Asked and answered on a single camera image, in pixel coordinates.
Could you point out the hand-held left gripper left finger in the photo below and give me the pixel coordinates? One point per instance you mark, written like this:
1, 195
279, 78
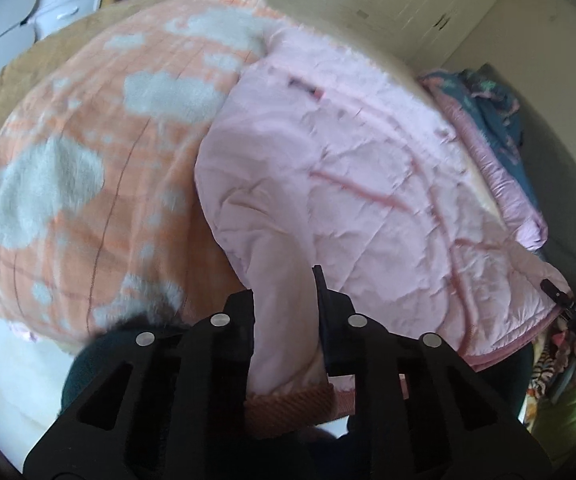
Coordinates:
240, 330

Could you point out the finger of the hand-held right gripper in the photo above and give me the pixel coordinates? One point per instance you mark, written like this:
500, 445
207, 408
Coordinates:
554, 290

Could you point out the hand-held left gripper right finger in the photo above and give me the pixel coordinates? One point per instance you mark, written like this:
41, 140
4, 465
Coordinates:
329, 342

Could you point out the pink quilted jacket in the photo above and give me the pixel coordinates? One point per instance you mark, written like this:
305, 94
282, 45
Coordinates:
368, 185

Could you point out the colourful patterned cloth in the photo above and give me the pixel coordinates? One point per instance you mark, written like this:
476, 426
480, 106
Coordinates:
568, 400

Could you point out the grey upholstered headboard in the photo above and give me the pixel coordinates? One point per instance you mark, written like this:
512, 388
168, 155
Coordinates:
568, 200

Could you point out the person's dark teal clothing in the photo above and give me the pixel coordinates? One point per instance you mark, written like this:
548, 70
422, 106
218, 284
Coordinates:
93, 360

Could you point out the teal and pink floral quilt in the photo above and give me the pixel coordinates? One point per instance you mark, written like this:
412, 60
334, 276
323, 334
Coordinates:
498, 125

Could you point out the white bed footboard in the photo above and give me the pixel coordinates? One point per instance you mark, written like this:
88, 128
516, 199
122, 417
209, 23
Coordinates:
8, 385

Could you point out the orange cloud-pattern blanket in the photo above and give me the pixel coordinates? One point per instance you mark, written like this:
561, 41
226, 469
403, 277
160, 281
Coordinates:
93, 110

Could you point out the white drawer unit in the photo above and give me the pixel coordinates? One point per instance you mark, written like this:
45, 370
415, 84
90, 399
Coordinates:
68, 0

